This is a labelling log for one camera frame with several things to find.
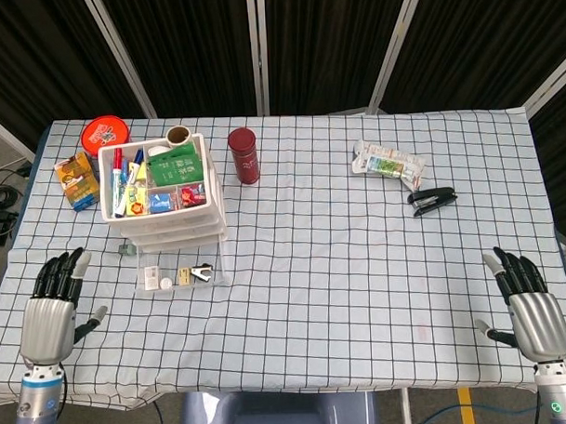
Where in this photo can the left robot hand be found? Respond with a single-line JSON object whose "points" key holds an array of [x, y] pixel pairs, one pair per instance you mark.
{"points": [[47, 329]]}

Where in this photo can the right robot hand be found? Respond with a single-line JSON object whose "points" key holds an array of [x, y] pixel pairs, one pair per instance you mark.
{"points": [[540, 324]]}

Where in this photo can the small green block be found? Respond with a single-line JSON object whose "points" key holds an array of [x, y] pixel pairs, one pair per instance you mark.
{"points": [[127, 249]]}

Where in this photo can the clear drawer holding erasers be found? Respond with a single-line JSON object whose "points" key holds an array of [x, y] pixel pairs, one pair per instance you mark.
{"points": [[173, 260]]}

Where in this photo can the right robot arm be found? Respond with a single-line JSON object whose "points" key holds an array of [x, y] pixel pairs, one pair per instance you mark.
{"points": [[561, 397]]}

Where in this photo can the clear plastic drawer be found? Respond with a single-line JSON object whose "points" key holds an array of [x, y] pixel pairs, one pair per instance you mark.
{"points": [[177, 234], [172, 223]]}

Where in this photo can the white drawer organizer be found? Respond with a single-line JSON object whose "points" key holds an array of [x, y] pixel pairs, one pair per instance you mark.
{"points": [[212, 182]]}

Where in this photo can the white black-grid tablecloth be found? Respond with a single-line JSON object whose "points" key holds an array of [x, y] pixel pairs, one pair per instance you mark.
{"points": [[314, 304]]}

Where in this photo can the white eraser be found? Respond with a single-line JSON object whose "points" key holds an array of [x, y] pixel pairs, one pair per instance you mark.
{"points": [[151, 277]]}

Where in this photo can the small round white item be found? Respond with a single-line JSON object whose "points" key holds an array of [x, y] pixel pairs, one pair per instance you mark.
{"points": [[166, 283]]}

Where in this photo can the beige eraser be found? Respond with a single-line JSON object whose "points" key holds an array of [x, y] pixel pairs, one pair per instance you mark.
{"points": [[185, 276]]}

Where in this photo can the orange and blue carton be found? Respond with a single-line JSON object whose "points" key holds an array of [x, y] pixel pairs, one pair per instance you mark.
{"points": [[77, 182]]}

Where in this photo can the yellow lion print pack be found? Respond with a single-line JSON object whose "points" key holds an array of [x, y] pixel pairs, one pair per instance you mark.
{"points": [[136, 201]]}

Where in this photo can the white metal table leg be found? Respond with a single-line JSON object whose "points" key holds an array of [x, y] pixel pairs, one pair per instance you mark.
{"points": [[406, 410]]}

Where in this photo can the black stapler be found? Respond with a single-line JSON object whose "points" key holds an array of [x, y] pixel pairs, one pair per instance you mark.
{"points": [[433, 199]]}

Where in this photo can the red capped marker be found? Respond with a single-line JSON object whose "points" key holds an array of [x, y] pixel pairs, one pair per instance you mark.
{"points": [[118, 176]]}

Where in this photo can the small blue box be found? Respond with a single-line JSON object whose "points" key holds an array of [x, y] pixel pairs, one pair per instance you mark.
{"points": [[160, 202]]}

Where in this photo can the blue capped marker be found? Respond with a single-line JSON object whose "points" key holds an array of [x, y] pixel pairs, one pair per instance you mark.
{"points": [[133, 175]]}

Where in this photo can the small red print packet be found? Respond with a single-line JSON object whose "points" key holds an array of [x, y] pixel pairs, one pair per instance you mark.
{"points": [[191, 195]]}

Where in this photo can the green tea packet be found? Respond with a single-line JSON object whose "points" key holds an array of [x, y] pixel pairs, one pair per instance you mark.
{"points": [[177, 170]]}

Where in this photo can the red round tin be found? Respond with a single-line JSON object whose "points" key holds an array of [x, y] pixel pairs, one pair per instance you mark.
{"points": [[104, 132]]}

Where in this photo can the crumpled white snack packet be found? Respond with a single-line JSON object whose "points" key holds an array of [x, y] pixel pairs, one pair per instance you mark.
{"points": [[388, 164]]}

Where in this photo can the brown cardboard tape roll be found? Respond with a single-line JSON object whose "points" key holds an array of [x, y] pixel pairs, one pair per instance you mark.
{"points": [[178, 135]]}

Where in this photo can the grey robot torso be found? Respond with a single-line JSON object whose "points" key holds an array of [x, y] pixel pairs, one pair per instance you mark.
{"points": [[276, 414]]}

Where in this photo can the dark red thermos bottle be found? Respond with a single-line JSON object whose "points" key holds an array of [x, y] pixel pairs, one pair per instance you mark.
{"points": [[245, 160]]}

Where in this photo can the black folding screen partition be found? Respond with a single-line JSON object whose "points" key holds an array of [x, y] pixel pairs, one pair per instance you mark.
{"points": [[193, 47]]}

